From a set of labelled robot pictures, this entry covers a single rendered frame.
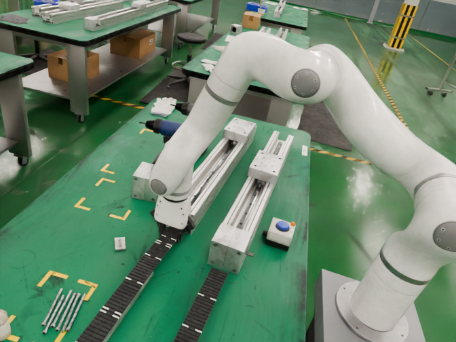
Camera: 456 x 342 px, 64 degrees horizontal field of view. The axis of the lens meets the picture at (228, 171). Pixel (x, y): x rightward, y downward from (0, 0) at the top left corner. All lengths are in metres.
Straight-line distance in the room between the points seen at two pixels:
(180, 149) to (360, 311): 0.60
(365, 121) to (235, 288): 0.59
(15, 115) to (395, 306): 2.47
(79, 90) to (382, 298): 3.00
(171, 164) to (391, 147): 0.48
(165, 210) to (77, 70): 2.46
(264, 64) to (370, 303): 0.62
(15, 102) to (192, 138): 1.99
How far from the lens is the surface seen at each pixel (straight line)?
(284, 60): 0.72
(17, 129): 2.85
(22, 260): 1.16
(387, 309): 0.98
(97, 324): 0.95
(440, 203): 0.78
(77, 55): 3.36
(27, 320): 1.03
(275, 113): 2.82
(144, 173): 1.30
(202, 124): 0.87
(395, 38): 11.06
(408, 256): 0.89
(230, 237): 1.08
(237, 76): 0.81
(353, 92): 0.81
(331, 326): 0.99
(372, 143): 0.77
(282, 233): 1.20
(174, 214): 1.07
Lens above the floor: 1.59
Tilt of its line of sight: 31 degrees down
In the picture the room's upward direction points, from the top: 11 degrees clockwise
